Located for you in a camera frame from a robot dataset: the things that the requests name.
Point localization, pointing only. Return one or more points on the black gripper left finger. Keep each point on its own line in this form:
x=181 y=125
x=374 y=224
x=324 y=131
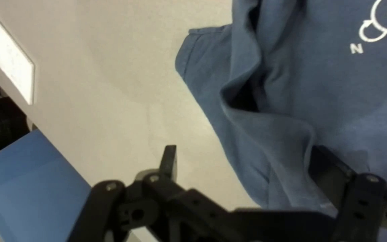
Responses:
x=168 y=161

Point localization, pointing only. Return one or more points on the blue printed t-shirt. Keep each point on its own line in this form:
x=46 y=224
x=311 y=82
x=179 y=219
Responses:
x=292 y=67

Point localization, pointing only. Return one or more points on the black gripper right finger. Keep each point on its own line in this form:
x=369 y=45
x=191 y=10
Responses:
x=363 y=201

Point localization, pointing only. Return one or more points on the blue office chair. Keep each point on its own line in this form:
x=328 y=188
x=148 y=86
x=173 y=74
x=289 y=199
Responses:
x=27 y=192

